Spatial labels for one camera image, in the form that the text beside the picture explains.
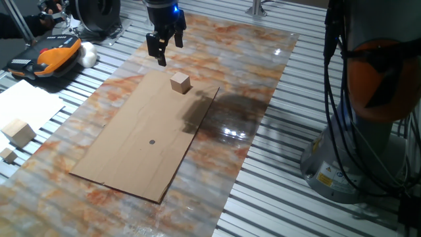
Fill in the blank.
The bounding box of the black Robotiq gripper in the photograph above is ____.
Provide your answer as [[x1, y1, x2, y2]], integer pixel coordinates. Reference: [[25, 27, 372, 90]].
[[143, 0, 187, 67]]

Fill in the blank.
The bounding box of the light wooden cube block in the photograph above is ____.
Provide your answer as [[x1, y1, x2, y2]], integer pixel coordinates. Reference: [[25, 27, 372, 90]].
[[170, 71, 191, 95]]

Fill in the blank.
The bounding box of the dark sleeved forearm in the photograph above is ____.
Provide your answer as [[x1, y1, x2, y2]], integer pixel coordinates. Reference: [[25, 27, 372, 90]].
[[0, 12, 50, 40]]

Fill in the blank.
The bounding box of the large wooden cube block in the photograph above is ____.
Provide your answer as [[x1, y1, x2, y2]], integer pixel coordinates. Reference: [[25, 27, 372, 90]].
[[1, 118, 37, 149]]

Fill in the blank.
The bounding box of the small wooden cube block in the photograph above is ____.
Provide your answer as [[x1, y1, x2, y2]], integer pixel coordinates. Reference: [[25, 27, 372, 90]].
[[0, 147, 18, 165]]

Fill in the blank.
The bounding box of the person's hand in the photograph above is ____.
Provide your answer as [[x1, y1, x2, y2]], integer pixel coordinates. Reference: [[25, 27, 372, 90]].
[[37, 0, 65, 30]]

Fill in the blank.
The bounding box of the orange grey marble pattern mat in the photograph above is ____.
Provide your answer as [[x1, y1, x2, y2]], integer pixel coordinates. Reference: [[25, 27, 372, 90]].
[[0, 12, 300, 237]]

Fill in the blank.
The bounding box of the black round filament spool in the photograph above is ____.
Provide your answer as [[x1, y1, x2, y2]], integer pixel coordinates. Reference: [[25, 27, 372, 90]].
[[70, 0, 122, 34]]

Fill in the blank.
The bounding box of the white crumpled cloth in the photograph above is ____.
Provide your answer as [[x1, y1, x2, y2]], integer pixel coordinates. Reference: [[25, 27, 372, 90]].
[[77, 41, 99, 69]]

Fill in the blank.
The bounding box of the brown cardboard sheet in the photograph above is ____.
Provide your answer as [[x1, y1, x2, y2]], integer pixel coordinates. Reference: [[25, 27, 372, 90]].
[[69, 69, 220, 204]]

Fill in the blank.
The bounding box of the orange black teach pendant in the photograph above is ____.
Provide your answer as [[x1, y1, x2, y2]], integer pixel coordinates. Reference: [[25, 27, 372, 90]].
[[6, 34, 82, 80]]

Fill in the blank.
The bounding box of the white paper sheet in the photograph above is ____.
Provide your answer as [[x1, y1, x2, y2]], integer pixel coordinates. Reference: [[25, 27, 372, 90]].
[[0, 79, 65, 153]]

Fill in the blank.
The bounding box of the upright aluminium post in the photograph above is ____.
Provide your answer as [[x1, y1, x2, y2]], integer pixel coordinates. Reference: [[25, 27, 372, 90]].
[[245, 0, 268, 18]]

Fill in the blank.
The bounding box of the slanted grey metal post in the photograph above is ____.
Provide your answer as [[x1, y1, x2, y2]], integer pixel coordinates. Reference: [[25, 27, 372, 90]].
[[1, 0, 37, 46]]

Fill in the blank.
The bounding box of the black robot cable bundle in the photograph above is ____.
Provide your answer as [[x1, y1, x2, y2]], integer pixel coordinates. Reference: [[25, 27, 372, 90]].
[[322, 0, 421, 200]]

